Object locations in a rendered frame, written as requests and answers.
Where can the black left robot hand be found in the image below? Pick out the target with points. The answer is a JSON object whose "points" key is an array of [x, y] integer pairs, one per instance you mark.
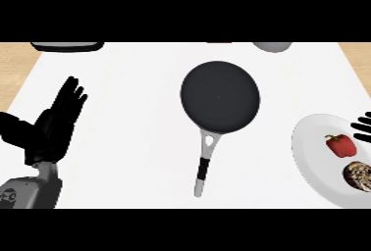
{"points": [[57, 121]]}

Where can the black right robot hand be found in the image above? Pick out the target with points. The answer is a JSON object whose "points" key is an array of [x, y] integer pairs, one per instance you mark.
{"points": [[363, 128]]}

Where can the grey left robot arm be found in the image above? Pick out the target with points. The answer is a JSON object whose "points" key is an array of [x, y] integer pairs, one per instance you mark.
{"points": [[35, 189]]}

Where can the red bell pepper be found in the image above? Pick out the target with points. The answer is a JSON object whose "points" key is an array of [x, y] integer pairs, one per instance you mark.
{"points": [[342, 145]]}

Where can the white plate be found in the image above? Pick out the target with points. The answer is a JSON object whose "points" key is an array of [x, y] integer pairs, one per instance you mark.
{"points": [[314, 153]]}

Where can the black frying pan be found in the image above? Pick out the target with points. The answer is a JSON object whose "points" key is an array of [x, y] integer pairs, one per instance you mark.
{"points": [[220, 96]]}

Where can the brown speckled round food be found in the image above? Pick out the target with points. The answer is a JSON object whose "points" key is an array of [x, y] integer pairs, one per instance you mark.
{"points": [[359, 175]]}

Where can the white placemat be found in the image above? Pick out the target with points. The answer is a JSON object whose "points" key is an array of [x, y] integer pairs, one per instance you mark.
{"points": [[146, 147]]}

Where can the grey round bowl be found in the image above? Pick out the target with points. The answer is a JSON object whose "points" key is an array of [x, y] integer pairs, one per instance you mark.
{"points": [[273, 46]]}

